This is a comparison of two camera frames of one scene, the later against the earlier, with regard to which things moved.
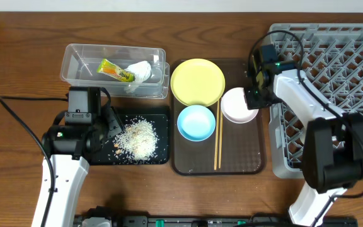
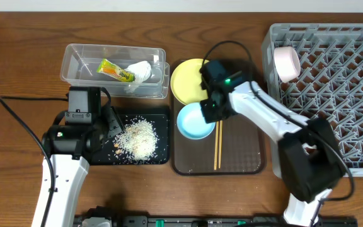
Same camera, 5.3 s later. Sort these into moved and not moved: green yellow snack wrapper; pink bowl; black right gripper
Moved: black right gripper; pink bowl
Not moved: green yellow snack wrapper
